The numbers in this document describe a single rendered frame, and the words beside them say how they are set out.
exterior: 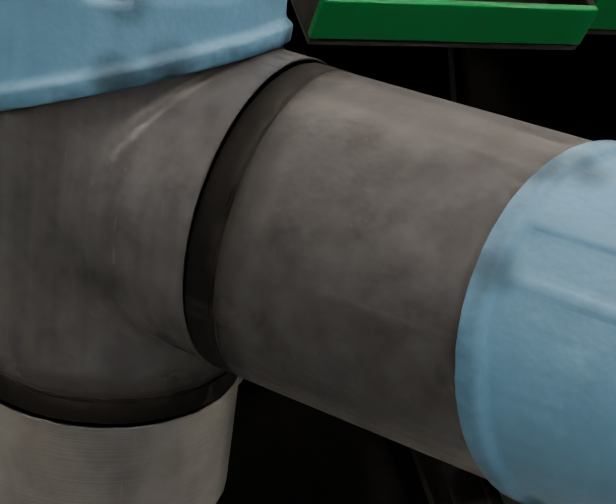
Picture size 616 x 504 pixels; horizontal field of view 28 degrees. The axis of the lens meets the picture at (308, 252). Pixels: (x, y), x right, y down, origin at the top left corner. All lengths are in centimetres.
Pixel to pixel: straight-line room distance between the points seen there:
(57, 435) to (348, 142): 11
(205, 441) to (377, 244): 10
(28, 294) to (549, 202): 12
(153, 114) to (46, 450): 9
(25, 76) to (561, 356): 13
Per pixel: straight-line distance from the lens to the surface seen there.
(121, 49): 27
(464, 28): 54
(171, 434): 32
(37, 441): 31
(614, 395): 23
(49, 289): 29
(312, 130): 26
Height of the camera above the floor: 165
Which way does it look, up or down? 25 degrees down
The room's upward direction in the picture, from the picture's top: 8 degrees clockwise
